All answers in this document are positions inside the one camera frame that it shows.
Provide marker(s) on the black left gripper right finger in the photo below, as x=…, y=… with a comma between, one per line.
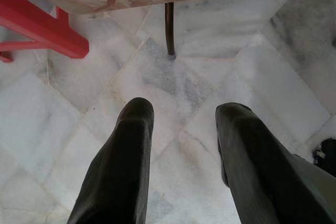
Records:
x=262, y=176

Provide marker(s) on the red plastic stool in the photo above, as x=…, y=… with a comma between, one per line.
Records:
x=52, y=33

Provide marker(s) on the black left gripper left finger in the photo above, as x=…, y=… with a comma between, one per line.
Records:
x=118, y=176

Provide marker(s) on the dark metal table leg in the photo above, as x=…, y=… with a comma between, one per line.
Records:
x=169, y=30

